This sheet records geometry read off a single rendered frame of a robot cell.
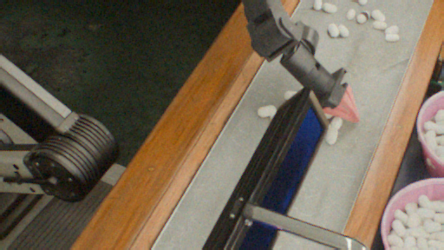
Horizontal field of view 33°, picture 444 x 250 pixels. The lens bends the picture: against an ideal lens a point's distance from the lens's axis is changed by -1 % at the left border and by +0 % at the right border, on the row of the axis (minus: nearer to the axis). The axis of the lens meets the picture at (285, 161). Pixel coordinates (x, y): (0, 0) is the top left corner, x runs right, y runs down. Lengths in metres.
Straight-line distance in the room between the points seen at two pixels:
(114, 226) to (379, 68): 0.71
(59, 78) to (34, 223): 1.11
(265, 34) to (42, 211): 0.66
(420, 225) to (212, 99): 0.49
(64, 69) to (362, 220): 1.67
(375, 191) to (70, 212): 0.70
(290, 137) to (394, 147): 0.52
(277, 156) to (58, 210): 0.86
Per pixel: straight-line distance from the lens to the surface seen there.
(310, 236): 0.88
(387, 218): 1.38
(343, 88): 1.50
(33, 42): 2.93
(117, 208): 1.35
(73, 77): 2.76
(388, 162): 1.46
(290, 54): 1.46
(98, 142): 1.45
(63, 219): 1.72
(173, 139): 1.46
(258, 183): 0.93
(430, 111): 1.61
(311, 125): 1.05
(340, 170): 1.46
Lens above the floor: 1.82
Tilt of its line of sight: 48 degrees down
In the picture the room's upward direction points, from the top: 7 degrees clockwise
